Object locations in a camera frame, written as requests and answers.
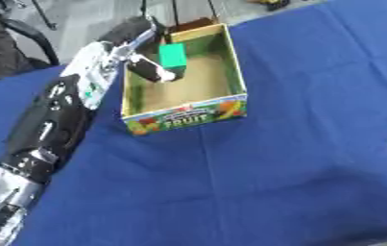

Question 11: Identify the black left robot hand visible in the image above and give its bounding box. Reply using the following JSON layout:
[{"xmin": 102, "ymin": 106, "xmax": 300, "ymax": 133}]
[{"xmin": 97, "ymin": 14, "xmax": 179, "ymax": 84}]

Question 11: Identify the green block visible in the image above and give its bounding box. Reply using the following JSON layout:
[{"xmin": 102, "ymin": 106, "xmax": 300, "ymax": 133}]
[{"xmin": 157, "ymin": 42, "xmax": 190, "ymax": 80}]

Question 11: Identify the cardboard box with green inside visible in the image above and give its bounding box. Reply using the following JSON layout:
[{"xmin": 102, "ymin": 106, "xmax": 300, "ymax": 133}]
[{"xmin": 119, "ymin": 16, "xmax": 251, "ymax": 136}]

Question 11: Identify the black tripod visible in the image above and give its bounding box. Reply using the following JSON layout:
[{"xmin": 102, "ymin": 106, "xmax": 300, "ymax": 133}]
[{"xmin": 137, "ymin": 0, "xmax": 220, "ymax": 28}]

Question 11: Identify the black chair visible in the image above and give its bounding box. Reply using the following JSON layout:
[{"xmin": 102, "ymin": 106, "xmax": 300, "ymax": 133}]
[{"xmin": 0, "ymin": 0, "xmax": 62, "ymax": 83}]

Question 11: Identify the yellow and black object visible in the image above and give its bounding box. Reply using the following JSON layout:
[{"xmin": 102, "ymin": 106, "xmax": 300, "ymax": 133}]
[{"xmin": 245, "ymin": 0, "xmax": 294, "ymax": 12}]

